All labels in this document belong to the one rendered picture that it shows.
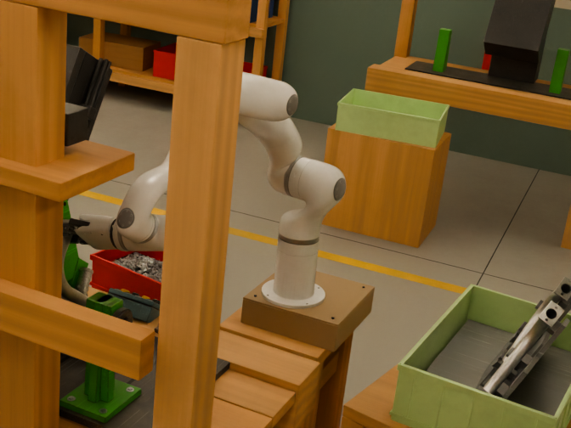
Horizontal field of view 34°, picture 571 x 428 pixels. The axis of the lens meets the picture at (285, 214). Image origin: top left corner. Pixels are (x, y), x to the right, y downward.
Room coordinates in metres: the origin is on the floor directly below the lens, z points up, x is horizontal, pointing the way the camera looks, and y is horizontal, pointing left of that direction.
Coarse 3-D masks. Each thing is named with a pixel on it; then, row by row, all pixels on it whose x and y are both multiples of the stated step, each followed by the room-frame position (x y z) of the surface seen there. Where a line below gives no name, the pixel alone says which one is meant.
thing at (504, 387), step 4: (512, 348) 2.18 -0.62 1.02; (508, 352) 2.17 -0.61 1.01; (524, 356) 2.14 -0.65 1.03; (528, 356) 2.14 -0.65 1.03; (524, 360) 2.13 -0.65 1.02; (528, 360) 2.13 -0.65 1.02; (520, 364) 2.15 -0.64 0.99; (524, 364) 2.13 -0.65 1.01; (524, 368) 2.14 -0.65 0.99; (484, 380) 2.12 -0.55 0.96; (488, 380) 2.12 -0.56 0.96; (484, 384) 2.11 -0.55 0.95; (504, 384) 2.08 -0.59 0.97; (500, 388) 2.08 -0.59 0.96; (504, 388) 2.08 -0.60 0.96; (508, 388) 2.08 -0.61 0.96; (496, 392) 2.08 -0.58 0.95; (500, 392) 2.07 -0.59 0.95; (504, 392) 2.07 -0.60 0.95; (496, 396) 2.09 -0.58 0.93; (500, 396) 2.07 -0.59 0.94
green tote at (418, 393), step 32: (480, 288) 2.67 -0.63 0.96; (448, 320) 2.48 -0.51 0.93; (480, 320) 2.66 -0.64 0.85; (512, 320) 2.62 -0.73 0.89; (416, 352) 2.24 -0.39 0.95; (416, 384) 2.12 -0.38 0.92; (448, 384) 2.08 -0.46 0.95; (416, 416) 2.12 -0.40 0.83; (448, 416) 2.08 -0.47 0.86; (480, 416) 2.04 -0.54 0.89; (512, 416) 2.01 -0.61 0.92; (544, 416) 1.98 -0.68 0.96
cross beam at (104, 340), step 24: (0, 288) 1.71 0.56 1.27; (24, 288) 1.73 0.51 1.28; (0, 312) 1.70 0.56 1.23; (24, 312) 1.68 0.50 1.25; (48, 312) 1.65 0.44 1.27; (72, 312) 1.65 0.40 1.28; (96, 312) 1.66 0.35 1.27; (24, 336) 1.68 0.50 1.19; (48, 336) 1.65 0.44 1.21; (72, 336) 1.63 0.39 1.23; (96, 336) 1.61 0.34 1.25; (120, 336) 1.59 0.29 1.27; (144, 336) 1.58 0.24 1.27; (96, 360) 1.61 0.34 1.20; (120, 360) 1.58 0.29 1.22; (144, 360) 1.58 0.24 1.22
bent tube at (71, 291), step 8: (64, 240) 2.07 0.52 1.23; (64, 248) 2.06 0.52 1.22; (64, 256) 2.05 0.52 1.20; (64, 272) 2.04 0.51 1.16; (64, 280) 2.03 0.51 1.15; (64, 288) 2.03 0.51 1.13; (72, 288) 2.06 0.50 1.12; (64, 296) 2.05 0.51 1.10; (72, 296) 2.05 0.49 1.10; (80, 296) 2.07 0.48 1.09; (80, 304) 2.08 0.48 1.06
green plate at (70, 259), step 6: (66, 204) 2.25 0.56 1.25; (66, 210) 2.25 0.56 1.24; (66, 216) 2.24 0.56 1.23; (72, 246) 2.23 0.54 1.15; (66, 252) 2.21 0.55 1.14; (72, 252) 2.23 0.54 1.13; (66, 258) 2.20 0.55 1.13; (72, 258) 2.22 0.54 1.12; (66, 264) 2.20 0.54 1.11; (72, 264) 2.22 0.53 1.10; (66, 270) 2.19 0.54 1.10; (72, 270) 2.21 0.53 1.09; (66, 276) 2.18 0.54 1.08; (72, 276) 2.20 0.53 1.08
